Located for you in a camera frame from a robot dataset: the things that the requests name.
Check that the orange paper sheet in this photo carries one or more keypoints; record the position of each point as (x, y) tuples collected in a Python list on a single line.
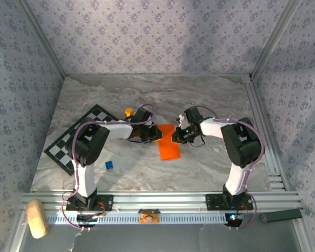
[(169, 151)]

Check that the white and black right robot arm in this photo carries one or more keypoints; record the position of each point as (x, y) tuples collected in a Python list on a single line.
[(241, 144)]

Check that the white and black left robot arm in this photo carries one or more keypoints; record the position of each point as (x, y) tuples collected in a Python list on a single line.
[(118, 131)]

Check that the small orange cube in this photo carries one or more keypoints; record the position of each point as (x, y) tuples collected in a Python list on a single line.
[(129, 112)]

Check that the small blue cube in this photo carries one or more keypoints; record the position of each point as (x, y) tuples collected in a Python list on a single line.
[(109, 165)]

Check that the cartoon face figure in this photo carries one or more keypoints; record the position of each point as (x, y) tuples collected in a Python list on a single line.
[(148, 216)]

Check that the black and white checkerboard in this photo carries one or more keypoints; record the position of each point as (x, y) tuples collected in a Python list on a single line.
[(60, 152)]

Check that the dark flat metal bar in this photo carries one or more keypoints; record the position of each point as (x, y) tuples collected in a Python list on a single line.
[(282, 215)]

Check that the long aluminium mounting rail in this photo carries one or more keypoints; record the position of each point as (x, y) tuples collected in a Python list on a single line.
[(160, 200)]

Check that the aluminium side rail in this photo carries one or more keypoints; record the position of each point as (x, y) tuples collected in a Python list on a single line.
[(257, 113)]

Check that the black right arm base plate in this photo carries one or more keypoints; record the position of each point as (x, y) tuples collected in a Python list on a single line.
[(214, 202)]

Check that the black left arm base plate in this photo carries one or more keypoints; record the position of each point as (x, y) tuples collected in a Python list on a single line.
[(105, 202)]

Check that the aluminium corner post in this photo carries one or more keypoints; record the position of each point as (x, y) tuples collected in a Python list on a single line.
[(43, 42), (274, 39)]

